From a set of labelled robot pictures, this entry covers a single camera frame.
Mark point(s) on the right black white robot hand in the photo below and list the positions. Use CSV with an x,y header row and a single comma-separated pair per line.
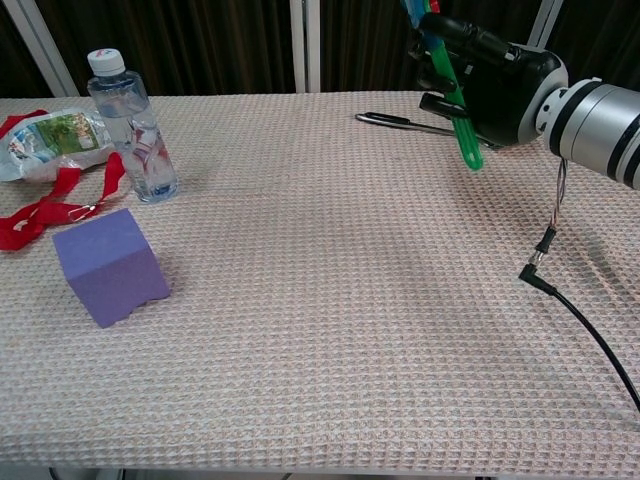
x,y
505,95

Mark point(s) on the stainless steel ladle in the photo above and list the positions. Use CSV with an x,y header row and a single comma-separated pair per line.
x,y
390,120

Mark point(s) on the beige waffle table cloth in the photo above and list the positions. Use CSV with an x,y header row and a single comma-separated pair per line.
x,y
300,300

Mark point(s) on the dark pleated curtain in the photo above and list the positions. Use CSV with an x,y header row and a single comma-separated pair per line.
x,y
200,40

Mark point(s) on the clear plastic water bottle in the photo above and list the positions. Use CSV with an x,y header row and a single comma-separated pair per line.
x,y
137,135

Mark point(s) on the purple foam cube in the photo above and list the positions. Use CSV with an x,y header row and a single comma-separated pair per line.
x,y
112,270

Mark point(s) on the crumpled plastic snack bag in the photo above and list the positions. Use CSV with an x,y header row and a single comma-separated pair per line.
x,y
55,140

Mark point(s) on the white metal frame post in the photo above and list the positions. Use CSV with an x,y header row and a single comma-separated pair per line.
x,y
42,50
305,45
542,25

